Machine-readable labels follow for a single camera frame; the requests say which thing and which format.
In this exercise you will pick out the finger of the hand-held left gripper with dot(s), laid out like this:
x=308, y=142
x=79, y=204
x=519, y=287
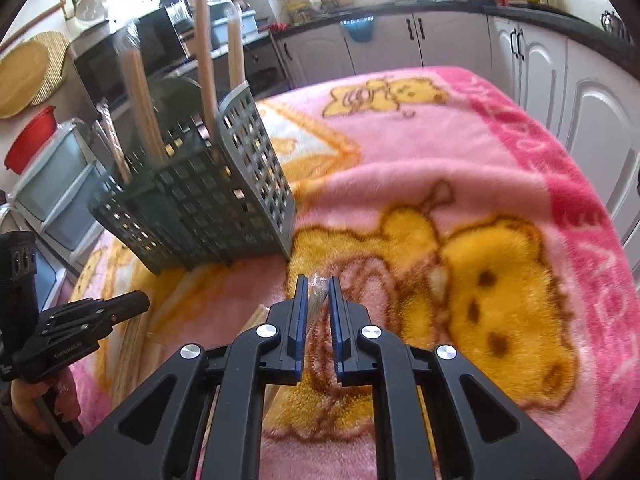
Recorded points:
x=115, y=307
x=55, y=357

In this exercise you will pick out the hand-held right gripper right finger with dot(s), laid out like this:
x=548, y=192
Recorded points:
x=337, y=330

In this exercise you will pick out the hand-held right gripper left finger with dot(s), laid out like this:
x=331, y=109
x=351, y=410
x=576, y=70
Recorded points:
x=300, y=330

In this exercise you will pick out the grey plastic utensil holder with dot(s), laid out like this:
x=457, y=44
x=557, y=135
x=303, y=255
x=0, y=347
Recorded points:
x=200, y=210

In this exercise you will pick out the pile of chopsticks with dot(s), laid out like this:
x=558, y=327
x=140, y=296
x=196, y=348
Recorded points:
x=142, y=105

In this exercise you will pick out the person's left forearm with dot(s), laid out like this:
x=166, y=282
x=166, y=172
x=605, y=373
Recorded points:
x=25, y=455

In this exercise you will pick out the pastel plastic drawer cabinet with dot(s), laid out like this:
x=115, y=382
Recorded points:
x=55, y=190

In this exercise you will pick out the red plastic basin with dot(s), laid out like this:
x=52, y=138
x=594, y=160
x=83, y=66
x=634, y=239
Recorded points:
x=30, y=137

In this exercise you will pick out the pink printed blanket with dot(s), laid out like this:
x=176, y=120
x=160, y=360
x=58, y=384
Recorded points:
x=450, y=170

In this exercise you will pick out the round bamboo tray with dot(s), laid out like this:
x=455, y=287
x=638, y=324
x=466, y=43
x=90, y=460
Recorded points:
x=20, y=82

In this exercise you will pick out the round straw mat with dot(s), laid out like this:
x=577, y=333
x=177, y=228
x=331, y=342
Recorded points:
x=54, y=60

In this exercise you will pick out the black microwave oven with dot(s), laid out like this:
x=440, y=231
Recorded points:
x=107, y=70

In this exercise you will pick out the white plastic dome cover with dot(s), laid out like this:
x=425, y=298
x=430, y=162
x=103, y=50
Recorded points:
x=95, y=6

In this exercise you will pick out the blue plastic basket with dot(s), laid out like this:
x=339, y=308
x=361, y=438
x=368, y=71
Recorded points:
x=357, y=30

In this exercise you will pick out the white lower kitchen cabinets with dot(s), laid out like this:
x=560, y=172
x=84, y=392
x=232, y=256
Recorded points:
x=530, y=75

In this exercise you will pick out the yellow countertop containers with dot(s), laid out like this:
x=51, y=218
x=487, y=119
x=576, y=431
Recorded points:
x=300, y=10

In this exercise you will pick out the black kitchen countertop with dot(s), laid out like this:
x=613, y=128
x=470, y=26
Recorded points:
x=550, y=20

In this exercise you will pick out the steel kettle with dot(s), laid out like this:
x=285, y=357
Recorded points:
x=616, y=25

